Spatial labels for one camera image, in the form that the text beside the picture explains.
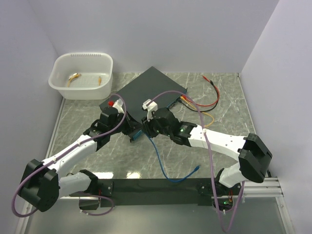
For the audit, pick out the small orange plug in tub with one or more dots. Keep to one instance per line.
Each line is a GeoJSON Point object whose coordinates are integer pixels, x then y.
{"type": "Point", "coordinates": [99, 80]}

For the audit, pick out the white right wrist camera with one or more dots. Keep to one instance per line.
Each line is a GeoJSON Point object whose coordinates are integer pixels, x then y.
{"type": "Point", "coordinates": [150, 107]}

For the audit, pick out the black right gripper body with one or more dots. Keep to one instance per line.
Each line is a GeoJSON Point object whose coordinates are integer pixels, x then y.
{"type": "Point", "coordinates": [154, 129]}

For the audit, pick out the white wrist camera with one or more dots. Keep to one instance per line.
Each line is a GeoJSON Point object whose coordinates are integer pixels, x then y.
{"type": "Point", "coordinates": [118, 104]}
{"type": "Point", "coordinates": [150, 107]}

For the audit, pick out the aluminium rail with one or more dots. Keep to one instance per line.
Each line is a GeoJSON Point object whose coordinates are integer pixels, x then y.
{"type": "Point", "coordinates": [269, 187]}

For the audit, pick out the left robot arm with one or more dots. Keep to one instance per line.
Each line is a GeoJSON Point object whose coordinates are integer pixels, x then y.
{"type": "Point", "coordinates": [44, 182]}

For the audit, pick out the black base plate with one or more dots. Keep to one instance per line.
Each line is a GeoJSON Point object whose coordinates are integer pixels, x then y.
{"type": "Point", "coordinates": [156, 191]}

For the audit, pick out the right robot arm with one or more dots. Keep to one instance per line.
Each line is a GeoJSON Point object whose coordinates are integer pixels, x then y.
{"type": "Point", "coordinates": [252, 155]}

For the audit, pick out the black network switch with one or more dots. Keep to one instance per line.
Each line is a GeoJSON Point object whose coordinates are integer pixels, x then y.
{"type": "Point", "coordinates": [149, 84]}

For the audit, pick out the white plastic tub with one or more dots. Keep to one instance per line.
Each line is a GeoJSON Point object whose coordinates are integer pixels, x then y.
{"type": "Point", "coordinates": [75, 75]}

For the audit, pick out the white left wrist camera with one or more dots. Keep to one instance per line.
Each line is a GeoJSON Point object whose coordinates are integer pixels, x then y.
{"type": "Point", "coordinates": [118, 104]}

